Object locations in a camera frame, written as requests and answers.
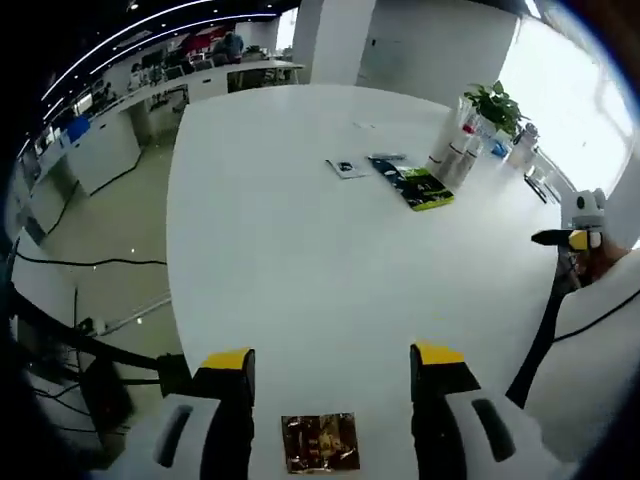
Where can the person's right hand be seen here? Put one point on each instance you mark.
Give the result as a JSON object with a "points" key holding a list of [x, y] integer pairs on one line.
{"points": [[602, 260]]}

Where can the green potted plant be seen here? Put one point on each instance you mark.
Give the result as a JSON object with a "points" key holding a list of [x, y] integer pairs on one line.
{"points": [[497, 107]]}

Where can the white skincare tube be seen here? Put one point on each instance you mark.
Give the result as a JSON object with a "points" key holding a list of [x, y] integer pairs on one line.
{"points": [[450, 125]]}

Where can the small clear bag black item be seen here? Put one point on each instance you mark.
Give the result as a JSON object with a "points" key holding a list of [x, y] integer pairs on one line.
{"points": [[350, 169]]}

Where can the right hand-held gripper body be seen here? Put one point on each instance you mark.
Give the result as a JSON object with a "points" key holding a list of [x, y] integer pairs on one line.
{"points": [[587, 217]]}

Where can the blue box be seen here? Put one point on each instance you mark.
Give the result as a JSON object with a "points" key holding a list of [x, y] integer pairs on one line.
{"points": [[79, 132]]}

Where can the black floor box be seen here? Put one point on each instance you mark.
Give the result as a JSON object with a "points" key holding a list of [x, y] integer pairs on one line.
{"points": [[107, 395]]}

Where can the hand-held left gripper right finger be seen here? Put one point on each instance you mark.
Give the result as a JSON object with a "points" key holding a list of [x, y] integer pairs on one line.
{"points": [[435, 385]]}

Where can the green black packet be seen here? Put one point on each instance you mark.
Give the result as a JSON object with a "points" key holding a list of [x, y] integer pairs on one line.
{"points": [[420, 187]]}

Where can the blue plastic packet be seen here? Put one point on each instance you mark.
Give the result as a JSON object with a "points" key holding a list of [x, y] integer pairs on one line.
{"points": [[500, 148]]}

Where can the gold foil packet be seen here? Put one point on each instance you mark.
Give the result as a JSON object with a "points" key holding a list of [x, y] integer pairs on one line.
{"points": [[320, 442]]}

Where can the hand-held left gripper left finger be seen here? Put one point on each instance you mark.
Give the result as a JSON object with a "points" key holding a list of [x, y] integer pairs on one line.
{"points": [[225, 390]]}

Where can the long white office desk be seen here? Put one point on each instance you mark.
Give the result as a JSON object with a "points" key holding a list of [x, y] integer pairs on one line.
{"points": [[250, 66]]}

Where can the grey lid water bottle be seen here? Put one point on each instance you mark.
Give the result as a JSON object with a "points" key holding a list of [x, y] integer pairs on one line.
{"points": [[522, 150]]}

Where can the grey wall cabinet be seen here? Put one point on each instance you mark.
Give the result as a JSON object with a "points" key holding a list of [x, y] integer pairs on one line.
{"points": [[385, 55]]}

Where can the black stand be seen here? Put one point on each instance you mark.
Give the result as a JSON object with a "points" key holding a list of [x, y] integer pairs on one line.
{"points": [[172, 372]]}

